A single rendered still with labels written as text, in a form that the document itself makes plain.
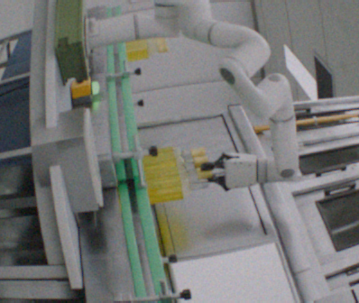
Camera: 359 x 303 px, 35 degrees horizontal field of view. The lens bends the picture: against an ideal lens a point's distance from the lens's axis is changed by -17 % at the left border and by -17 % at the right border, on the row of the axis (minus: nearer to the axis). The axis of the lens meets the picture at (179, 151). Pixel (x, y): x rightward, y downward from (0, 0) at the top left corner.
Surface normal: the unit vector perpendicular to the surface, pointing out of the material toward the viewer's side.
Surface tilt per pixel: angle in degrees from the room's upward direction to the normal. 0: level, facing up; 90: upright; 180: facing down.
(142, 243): 90
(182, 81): 90
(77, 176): 90
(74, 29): 90
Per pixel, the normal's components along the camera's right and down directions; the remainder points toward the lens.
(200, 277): -0.11, -0.87
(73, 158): 0.13, 0.48
